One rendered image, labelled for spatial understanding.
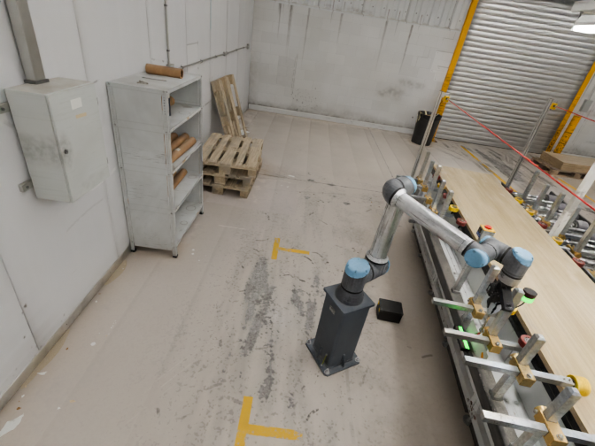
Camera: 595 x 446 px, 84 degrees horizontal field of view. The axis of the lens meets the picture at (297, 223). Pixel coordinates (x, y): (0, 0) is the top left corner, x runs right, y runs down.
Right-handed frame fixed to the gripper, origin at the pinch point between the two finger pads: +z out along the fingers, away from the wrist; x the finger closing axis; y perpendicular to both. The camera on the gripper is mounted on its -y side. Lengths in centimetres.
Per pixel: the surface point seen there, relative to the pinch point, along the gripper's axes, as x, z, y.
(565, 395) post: -6.0, -10.0, -47.9
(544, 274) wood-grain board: -63, 11, 65
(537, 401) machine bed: -27.7, 29.1, -21.9
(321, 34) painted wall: 168, -91, 754
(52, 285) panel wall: 256, 58, 9
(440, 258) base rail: -6, 31, 91
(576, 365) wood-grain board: -42.3, 11.2, -10.8
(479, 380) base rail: -3.7, 32.9, -14.4
